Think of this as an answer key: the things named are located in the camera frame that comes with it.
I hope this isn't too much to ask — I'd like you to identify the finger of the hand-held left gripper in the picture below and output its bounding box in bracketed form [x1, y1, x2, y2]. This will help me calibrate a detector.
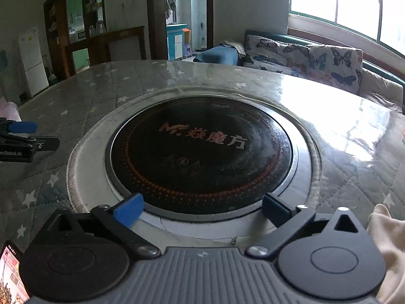
[0, 118, 38, 136]
[0, 136, 60, 153]

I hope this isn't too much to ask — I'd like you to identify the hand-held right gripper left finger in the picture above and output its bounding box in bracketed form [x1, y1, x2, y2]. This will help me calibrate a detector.
[34, 193, 161, 259]

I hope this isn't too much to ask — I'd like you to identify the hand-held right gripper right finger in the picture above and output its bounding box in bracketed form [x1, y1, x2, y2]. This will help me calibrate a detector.
[246, 193, 374, 259]

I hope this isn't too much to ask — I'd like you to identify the cream sweatshirt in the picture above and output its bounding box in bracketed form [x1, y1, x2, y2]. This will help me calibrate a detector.
[367, 203, 405, 304]

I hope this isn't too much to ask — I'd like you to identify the white pink plastic bag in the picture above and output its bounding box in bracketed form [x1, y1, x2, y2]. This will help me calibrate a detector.
[0, 98, 22, 121]

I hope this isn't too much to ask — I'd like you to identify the white refrigerator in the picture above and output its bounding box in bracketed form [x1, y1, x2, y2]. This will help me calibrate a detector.
[18, 27, 49, 98]

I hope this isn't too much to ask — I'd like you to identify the grey star quilted table cover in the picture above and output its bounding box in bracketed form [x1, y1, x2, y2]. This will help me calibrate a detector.
[0, 60, 405, 260]

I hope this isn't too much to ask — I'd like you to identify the black round induction cooktop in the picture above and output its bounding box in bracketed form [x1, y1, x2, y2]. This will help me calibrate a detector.
[105, 94, 298, 219]

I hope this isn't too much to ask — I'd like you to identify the wooden shelf unit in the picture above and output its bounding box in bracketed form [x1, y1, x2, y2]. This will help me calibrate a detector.
[43, 0, 106, 80]

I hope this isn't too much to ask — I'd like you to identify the smartphone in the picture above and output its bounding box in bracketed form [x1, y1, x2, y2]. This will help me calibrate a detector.
[0, 241, 30, 304]

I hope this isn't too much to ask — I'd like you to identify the wooden cabinet with white panel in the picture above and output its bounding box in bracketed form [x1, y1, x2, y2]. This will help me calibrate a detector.
[65, 26, 148, 78]

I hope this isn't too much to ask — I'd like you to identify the large butterfly print pillow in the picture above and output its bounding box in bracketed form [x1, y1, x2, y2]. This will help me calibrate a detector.
[304, 46, 363, 96]

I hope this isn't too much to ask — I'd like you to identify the long butterfly print cushion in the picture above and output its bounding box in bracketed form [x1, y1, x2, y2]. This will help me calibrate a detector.
[244, 35, 312, 73]

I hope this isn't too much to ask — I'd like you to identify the beige pillow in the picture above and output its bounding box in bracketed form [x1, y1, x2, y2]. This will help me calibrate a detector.
[357, 68, 405, 113]

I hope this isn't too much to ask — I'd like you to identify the blue cloth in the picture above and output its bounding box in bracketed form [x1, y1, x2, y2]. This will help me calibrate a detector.
[194, 46, 238, 65]

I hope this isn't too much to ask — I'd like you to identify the blue cabinet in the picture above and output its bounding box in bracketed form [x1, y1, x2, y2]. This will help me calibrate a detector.
[166, 23, 187, 60]

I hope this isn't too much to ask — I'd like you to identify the beige folded cloth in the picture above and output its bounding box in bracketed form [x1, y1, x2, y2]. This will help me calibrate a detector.
[223, 41, 246, 54]

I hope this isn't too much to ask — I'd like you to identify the teal sofa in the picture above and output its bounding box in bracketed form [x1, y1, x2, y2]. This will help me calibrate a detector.
[193, 30, 405, 115]

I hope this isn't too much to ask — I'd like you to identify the window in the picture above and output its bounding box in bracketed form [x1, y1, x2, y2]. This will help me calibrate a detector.
[289, 0, 405, 58]

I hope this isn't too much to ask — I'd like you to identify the brown door frame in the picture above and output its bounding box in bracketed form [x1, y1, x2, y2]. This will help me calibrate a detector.
[146, 0, 216, 61]

